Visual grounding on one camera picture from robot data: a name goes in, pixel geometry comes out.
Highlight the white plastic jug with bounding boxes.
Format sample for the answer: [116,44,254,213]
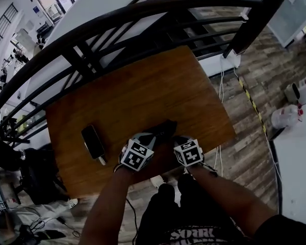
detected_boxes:
[284,75,306,106]

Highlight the white desk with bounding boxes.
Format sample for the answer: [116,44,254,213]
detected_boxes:
[268,102,306,229]

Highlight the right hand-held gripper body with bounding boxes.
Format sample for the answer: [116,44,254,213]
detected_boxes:
[172,135,205,168]

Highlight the person's white left shoe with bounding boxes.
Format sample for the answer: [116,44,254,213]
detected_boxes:
[150,175,167,188]

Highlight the black printed t-shirt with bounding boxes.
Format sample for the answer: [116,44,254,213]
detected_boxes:
[165,213,306,245]

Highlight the person's white shoe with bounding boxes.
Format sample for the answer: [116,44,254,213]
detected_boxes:
[181,166,195,181]
[150,175,167,188]

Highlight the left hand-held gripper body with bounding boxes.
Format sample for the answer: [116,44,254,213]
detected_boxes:
[119,133,158,173]

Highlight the person's right forearm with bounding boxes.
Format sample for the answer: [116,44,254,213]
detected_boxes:
[187,162,280,238]

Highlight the dark curved metal railing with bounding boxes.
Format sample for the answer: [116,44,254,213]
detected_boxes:
[0,0,265,148]

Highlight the dark wooden railing post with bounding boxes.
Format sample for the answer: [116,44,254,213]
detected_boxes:
[222,0,289,59]

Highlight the black shorts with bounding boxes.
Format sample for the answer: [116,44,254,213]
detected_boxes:
[136,174,238,245]

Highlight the person's white right shoe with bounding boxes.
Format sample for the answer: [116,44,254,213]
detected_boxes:
[181,166,195,181]

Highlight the thin black cable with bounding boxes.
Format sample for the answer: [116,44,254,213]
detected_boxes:
[125,197,139,245]

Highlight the clear plastic jug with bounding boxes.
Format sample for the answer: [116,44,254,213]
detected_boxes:
[270,104,304,130]

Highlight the black smartphone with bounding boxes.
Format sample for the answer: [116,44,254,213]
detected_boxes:
[81,124,106,160]

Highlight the white sneaker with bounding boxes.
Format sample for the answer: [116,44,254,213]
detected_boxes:
[66,198,79,210]

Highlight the small black object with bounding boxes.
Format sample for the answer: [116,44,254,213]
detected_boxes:
[142,119,179,148]

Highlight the black mesh office chair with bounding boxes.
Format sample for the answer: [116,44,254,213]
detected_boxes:
[0,129,68,206]

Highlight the white hanging cable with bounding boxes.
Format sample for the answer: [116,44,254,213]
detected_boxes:
[214,57,225,180]

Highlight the person's left forearm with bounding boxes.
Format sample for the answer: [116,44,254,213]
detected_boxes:
[78,166,137,245]

